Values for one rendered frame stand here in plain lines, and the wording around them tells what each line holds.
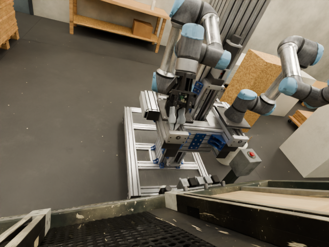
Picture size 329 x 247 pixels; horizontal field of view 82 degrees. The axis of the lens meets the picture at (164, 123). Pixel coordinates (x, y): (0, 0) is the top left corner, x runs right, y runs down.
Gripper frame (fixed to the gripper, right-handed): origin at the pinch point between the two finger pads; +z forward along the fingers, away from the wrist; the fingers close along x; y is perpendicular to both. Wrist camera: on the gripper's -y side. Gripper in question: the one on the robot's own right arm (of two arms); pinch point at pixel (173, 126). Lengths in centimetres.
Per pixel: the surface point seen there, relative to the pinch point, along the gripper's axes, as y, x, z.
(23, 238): 27, -39, 19
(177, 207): 0.6, 8.4, 35.7
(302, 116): -213, 371, 7
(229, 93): -184, 159, -14
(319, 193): 21, 60, 18
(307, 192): 17, 59, 20
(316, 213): 44.3, 15.0, 4.3
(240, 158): -39, 73, 29
